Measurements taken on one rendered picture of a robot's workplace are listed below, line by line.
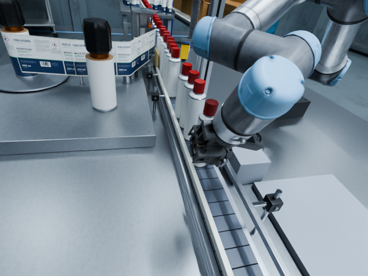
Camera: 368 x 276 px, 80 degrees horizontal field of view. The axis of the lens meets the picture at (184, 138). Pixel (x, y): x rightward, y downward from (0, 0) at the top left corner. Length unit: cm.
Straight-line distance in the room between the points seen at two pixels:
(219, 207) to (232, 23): 40
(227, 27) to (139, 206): 46
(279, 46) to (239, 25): 9
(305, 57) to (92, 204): 56
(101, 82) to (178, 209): 49
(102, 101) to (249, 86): 63
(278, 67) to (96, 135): 58
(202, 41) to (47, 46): 73
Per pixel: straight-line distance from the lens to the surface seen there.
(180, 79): 76
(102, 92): 83
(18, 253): 61
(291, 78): 31
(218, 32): 43
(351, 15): 76
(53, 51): 105
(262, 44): 40
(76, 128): 79
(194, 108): 66
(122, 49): 102
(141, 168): 69
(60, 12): 565
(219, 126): 38
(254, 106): 30
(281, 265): 45
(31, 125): 85
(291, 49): 39
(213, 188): 60
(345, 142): 117
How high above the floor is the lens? 133
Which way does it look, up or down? 37 degrees down
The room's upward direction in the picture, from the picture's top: 9 degrees clockwise
